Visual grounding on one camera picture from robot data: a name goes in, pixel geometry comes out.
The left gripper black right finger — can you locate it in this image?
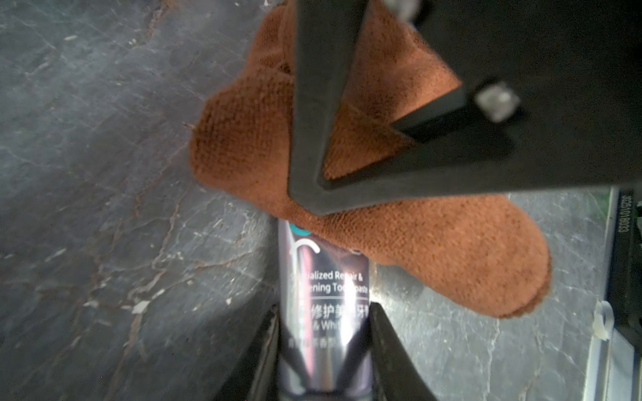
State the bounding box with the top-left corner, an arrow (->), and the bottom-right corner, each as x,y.
369,302 -> 437,401

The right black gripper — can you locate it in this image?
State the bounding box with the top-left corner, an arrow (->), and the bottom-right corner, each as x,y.
325,1 -> 641,212

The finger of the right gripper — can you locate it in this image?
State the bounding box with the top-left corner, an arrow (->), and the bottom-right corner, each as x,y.
288,1 -> 369,216

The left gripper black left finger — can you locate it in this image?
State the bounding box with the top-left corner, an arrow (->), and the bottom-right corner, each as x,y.
214,305 -> 280,401

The silver foil toothpaste tube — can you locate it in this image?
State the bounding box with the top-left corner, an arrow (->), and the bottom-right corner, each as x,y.
277,220 -> 375,400

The brown microfiber cloth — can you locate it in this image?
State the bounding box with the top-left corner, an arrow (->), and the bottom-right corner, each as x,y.
190,1 -> 552,318

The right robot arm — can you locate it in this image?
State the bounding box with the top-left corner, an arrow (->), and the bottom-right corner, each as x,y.
289,1 -> 641,400

